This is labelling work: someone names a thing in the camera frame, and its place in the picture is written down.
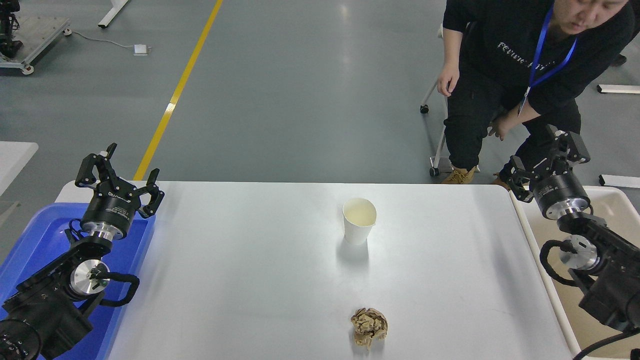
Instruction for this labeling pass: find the person's left hand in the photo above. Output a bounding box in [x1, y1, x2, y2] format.
[488, 113, 516, 142]

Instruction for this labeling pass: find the white floor bar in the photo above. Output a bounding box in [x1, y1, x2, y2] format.
[599, 174, 640, 190]
[596, 84, 640, 95]

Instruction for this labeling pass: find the white wheeled chair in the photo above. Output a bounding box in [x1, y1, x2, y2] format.
[420, 24, 482, 178]

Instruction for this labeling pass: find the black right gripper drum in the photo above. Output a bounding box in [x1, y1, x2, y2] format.
[529, 167, 591, 219]

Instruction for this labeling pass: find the tan paper ball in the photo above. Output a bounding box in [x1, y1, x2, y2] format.
[350, 307, 389, 351]

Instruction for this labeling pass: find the blue plastic tray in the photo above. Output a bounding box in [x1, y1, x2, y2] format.
[0, 202, 157, 360]

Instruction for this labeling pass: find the person's right hand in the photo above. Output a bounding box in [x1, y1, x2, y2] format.
[436, 65, 461, 98]

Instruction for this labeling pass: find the white table leg foot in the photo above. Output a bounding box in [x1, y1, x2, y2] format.
[97, 0, 131, 29]

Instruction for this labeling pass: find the white paper cup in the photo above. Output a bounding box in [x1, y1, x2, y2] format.
[342, 197, 378, 246]

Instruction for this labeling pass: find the black machine on cart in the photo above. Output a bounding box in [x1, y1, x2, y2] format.
[0, 0, 24, 59]

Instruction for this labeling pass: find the white power adapter with cable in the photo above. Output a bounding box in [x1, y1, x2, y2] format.
[71, 31, 151, 57]

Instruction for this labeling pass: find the blue lanyard badge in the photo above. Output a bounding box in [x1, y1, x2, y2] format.
[517, 4, 579, 117]

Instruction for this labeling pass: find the person in dark shoes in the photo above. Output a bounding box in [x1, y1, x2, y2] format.
[610, 30, 640, 68]

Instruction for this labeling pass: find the grey wheeled platform cart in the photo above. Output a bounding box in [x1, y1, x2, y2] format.
[0, 16, 73, 76]

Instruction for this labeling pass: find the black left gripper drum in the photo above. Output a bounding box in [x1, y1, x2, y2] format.
[80, 181, 138, 237]

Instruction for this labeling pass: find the large pale plastic bin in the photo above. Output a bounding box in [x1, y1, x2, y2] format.
[510, 185, 640, 360]

